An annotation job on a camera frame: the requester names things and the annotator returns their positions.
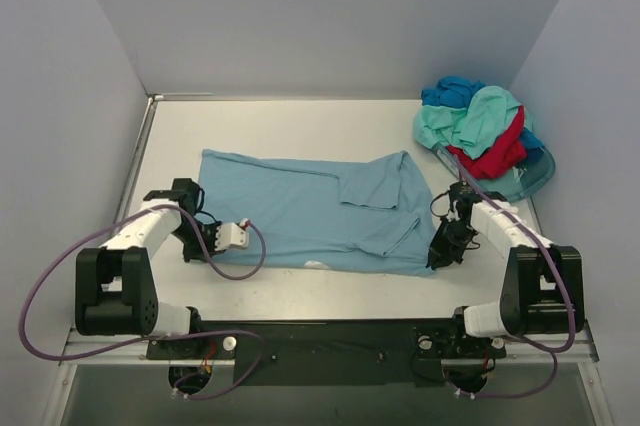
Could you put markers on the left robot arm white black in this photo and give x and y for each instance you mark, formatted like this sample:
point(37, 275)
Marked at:
point(115, 292)

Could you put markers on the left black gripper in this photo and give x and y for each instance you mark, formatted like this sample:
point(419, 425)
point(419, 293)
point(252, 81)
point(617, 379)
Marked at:
point(198, 244)

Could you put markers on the light blue printed t-shirt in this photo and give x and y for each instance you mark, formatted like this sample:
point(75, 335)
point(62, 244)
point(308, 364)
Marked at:
point(371, 217)

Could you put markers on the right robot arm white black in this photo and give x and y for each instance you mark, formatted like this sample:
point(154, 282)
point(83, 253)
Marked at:
point(542, 290)

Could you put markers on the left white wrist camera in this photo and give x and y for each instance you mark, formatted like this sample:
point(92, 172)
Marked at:
point(232, 235)

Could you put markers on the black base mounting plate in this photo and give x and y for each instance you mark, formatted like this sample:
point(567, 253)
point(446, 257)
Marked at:
point(328, 352)

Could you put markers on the red t-shirt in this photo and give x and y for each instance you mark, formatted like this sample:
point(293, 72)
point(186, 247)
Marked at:
point(506, 152)

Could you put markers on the translucent teal plastic basket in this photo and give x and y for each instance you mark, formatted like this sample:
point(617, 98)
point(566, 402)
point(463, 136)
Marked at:
point(518, 183)

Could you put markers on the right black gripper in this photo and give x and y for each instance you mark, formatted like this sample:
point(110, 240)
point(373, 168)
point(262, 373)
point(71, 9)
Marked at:
point(447, 243)

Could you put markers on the royal blue t-shirt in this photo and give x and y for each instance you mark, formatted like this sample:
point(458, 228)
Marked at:
point(451, 91)

